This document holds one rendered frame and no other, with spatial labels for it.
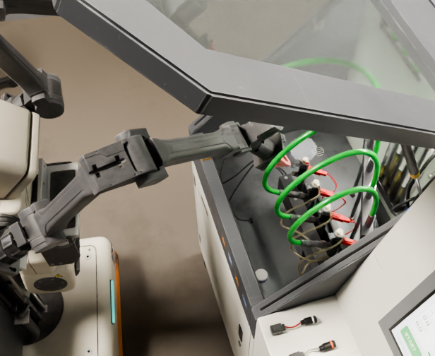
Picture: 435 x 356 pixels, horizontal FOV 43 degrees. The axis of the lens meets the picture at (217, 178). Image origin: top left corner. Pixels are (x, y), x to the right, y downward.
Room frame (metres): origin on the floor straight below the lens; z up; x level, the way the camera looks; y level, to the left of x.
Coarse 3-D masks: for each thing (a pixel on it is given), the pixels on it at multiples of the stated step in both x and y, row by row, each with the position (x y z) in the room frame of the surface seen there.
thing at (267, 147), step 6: (270, 138) 0.92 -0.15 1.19; (276, 138) 0.91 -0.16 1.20; (282, 138) 0.91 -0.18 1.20; (264, 144) 0.88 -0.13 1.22; (270, 144) 0.89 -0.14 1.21; (276, 144) 0.90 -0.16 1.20; (282, 144) 0.89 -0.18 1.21; (258, 150) 0.87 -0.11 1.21; (264, 150) 0.87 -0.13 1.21; (270, 150) 0.87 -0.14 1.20; (276, 150) 0.88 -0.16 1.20; (258, 156) 0.87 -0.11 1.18; (264, 156) 0.87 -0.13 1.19; (270, 156) 0.87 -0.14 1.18; (258, 162) 0.87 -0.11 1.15; (264, 162) 0.86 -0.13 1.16
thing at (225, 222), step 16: (208, 160) 1.03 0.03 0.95; (208, 176) 0.97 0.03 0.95; (208, 192) 0.94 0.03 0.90; (224, 192) 0.91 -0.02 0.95; (224, 208) 0.85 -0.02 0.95; (224, 224) 0.79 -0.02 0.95; (240, 240) 0.74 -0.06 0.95; (240, 256) 0.69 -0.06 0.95; (240, 272) 0.64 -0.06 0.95; (240, 288) 0.62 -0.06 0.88; (256, 288) 0.59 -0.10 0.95
